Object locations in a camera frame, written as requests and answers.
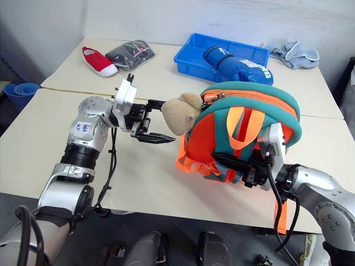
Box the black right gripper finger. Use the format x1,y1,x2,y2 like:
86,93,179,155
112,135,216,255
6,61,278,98
211,151,252,175

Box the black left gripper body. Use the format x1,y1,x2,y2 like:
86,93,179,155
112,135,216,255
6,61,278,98
124,103,153,139

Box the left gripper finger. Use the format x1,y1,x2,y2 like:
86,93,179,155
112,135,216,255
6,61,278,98
147,99,167,113
135,132,176,146

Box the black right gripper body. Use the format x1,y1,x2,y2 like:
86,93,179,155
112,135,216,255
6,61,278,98
242,157,272,190

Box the orange and teal backpack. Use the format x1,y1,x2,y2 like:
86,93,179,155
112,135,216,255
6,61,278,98
174,81,302,235

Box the beige plush bear head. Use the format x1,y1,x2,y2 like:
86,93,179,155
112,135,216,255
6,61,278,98
161,93,204,136

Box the black clothing in plastic bag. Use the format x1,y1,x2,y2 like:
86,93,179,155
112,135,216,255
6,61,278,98
105,40,156,70

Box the blue plastic bin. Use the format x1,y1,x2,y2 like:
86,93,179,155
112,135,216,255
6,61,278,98
174,32,271,84

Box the red canvas shoe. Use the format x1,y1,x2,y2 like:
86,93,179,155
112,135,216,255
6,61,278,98
82,46,119,77

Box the dark rounded shape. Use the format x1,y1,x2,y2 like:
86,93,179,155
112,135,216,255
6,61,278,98
197,231,231,266
129,232,169,266

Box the blue boxing glove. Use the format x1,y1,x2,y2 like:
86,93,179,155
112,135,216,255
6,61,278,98
202,46,275,86

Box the light blue towel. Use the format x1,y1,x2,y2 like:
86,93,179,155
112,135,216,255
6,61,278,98
263,40,320,70

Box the black chair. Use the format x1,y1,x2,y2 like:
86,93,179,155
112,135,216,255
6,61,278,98
334,57,355,111

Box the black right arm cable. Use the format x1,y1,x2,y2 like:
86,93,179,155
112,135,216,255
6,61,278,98
263,149,302,260

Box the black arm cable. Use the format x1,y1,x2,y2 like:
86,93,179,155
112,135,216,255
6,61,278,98
263,149,302,260
70,127,119,225

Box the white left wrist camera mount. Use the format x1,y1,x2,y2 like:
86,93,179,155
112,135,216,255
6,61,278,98
112,73,139,132

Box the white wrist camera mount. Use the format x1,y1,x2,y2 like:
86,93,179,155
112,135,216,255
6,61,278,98
112,73,139,132
257,123,287,192

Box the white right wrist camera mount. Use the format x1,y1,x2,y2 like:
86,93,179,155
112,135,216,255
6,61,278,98
257,123,287,192

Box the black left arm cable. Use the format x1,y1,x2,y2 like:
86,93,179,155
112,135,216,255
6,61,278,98
70,127,119,225

